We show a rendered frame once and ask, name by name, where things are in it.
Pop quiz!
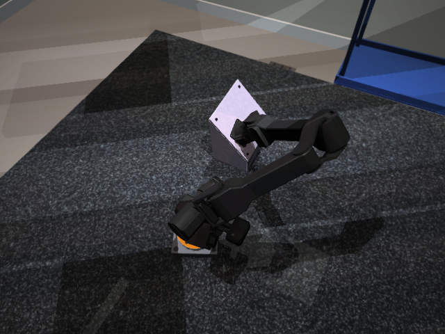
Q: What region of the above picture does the orange round plate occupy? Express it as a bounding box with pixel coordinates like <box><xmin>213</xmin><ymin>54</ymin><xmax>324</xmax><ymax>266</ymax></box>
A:
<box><xmin>177</xmin><ymin>236</ymin><xmax>201</xmax><ymax>250</ymax></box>

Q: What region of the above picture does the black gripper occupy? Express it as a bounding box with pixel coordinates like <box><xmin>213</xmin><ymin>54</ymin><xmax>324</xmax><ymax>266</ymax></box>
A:
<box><xmin>175</xmin><ymin>194</ymin><xmax>250</xmax><ymax>246</ymax></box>

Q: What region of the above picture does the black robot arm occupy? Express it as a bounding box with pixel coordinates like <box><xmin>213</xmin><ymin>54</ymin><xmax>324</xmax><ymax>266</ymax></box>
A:
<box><xmin>168</xmin><ymin>109</ymin><xmax>350</xmax><ymax>250</ymax></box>

